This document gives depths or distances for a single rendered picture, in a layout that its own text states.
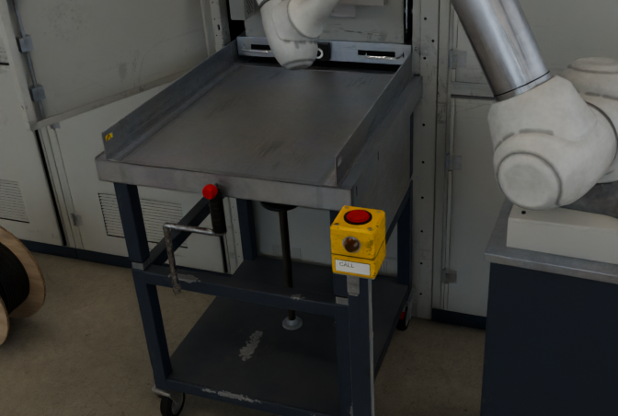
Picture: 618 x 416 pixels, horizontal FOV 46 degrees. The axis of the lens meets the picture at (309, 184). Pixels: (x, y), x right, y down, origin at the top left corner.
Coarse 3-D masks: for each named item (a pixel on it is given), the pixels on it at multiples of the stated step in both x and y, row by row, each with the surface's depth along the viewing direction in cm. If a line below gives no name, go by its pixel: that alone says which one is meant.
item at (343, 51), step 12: (240, 36) 222; (252, 36) 221; (240, 48) 223; (252, 48) 222; (264, 48) 221; (336, 48) 213; (348, 48) 211; (360, 48) 210; (372, 48) 209; (384, 48) 207; (408, 48) 205; (336, 60) 214; (348, 60) 213; (360, 60) 212; (372, 60) 210; (384, 60) 209
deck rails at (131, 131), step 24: (192, 72) 200; (216, 72) 213; (408, 72) 201; (168, 96) 190; (192, 96) 200; (384, 96) 179; (120, 120) 171; (144, 120) 180; (168, 120) 186; (120, 144) 172; (360, 144) 163; (336, 168) 147
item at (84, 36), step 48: (0, 0) 172; (48, 0) 183; (96, 0) 192; (144, 0) 203; (192, 0) 215; (48, 48) 187; (96, 48) 197; (144, 48) 208; (192, 48) 220; (48, 96) 190; (96, 96) 201
